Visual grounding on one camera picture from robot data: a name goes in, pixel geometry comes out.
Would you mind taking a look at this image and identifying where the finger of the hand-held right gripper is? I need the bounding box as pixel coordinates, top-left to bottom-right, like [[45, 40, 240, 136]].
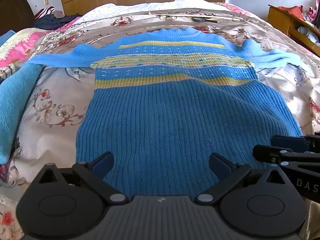
[[271, 134, 320, 153], [252, 144, 320, 171]]

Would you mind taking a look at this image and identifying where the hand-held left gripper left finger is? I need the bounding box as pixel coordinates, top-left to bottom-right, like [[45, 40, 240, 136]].
[[32, 151, 128, 205]]

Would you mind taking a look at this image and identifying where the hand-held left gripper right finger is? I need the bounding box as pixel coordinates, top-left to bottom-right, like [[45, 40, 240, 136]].
[[194, 152, 291, 205]]

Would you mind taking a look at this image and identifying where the blue striped knit sweater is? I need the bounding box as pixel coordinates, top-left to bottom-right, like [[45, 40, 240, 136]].
[[26, 28, 307, 197]]

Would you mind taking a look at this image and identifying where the dark clothes pile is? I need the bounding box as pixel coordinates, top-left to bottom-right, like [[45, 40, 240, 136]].
[[32, 13, 81, 30]]

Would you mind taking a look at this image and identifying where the floral satin bedspread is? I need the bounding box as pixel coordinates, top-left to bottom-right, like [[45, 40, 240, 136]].
[[0, 2, 320, 240]]

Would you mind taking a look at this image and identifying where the light blue fleece cloth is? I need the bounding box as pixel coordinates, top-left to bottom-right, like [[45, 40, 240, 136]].
[[0, 61, 48, 165]]

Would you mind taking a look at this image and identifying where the wooden side cabinet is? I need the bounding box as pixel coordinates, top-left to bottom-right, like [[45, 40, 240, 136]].
[[267, 4, 320, 56]]

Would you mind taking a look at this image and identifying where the red cloth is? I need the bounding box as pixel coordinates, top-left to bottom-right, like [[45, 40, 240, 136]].
[[278, 5, 307, 22]]

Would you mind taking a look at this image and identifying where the pink plush toy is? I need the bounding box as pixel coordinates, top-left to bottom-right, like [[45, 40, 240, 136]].
[[306, 5, 317, 22]]

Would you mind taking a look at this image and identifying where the pink floral quilt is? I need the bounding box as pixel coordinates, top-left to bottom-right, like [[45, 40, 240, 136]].
[[0, 17, 83, 68]]

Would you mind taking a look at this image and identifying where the black round tool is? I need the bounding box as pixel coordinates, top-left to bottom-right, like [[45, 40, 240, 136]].
[[192, 17, 218, 24]]

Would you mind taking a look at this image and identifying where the white dotted sheet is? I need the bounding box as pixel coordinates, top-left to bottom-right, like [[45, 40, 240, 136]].
[[74, 2, 193, 23]]

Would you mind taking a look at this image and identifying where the thin wooden stick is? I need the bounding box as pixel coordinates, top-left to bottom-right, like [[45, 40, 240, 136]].
[[148, 10, 241, 21]]

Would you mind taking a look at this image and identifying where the blue pillow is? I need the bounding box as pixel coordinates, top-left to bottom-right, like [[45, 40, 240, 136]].
[[0, 29, 16, 46]]

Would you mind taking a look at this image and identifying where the red white striped garment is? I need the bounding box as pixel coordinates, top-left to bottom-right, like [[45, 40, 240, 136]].
[[34, 6, 57, 20]]

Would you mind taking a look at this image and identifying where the dark wooden headboard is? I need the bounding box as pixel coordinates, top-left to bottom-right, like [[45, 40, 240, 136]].
[[0, 0, 35, 37]]

